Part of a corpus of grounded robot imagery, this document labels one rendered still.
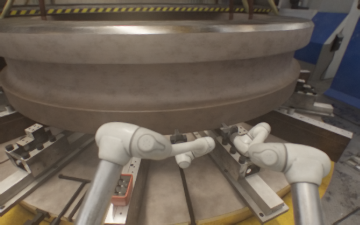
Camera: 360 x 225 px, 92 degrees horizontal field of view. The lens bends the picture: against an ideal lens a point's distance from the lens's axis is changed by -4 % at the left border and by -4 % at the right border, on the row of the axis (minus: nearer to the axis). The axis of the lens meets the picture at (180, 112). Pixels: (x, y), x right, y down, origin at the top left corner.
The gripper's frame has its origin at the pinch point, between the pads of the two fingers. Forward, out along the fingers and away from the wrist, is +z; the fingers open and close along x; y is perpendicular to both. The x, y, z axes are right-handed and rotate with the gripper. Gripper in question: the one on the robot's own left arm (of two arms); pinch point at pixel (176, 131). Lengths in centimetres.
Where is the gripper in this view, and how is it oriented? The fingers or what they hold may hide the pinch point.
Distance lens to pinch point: 154.5
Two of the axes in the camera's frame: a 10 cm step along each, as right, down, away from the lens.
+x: 9.9, -0.8, 1.4
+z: -1.6, -5.0, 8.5
